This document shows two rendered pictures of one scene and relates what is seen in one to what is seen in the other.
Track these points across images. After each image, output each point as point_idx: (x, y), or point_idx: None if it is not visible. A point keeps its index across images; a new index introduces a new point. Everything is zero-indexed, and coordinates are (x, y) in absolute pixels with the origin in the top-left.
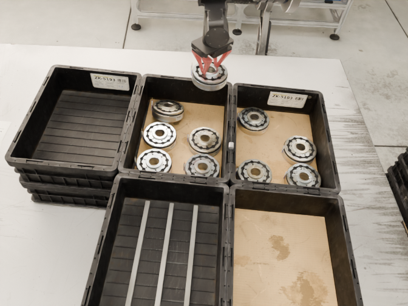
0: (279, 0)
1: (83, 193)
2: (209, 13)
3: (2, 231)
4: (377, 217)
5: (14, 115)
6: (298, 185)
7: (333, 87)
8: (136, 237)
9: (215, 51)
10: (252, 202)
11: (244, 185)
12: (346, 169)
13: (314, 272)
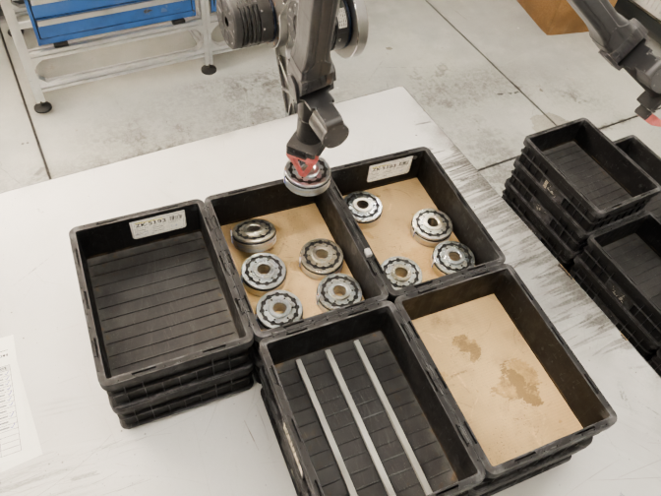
0: (338, 47)
1: (205, 387)
2: (319, 110)
3: (107, 486)
4: (534, 270)
5: (10, 322)
6: (461, 270)
7: (414, 127)
8: (310, 407)
9: (321, 147)
10: (418, 309)
11: (408, 293)
12: None
13: (513, 358)
